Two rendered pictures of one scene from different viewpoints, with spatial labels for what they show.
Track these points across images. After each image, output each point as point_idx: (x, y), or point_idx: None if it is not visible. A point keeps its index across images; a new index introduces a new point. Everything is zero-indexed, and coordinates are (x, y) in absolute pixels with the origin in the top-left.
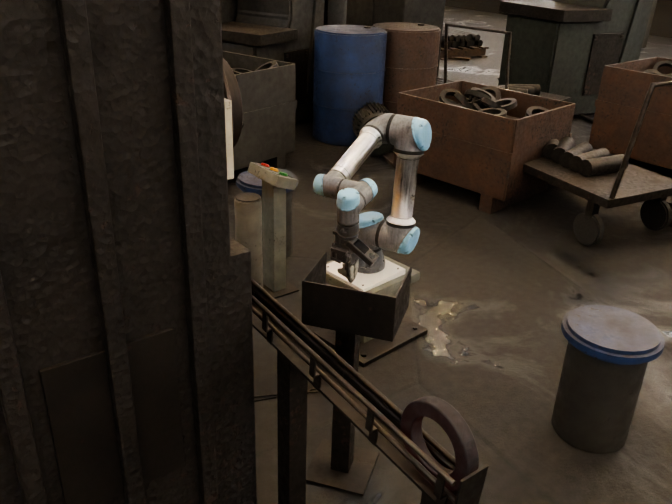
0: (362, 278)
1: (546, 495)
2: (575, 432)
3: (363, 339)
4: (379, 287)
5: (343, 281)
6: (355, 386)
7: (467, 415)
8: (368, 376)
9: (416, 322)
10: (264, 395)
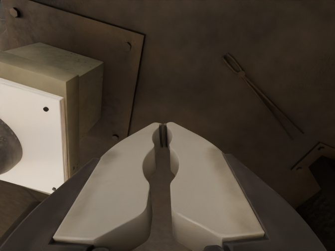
0: (27, 123)
1: None
2: None
3: (101, 64)
4: (15, 75)
5: (65, 148)
6: None
7: None
8: (160, 15)
9: (2, 24)
10: (274, 115)
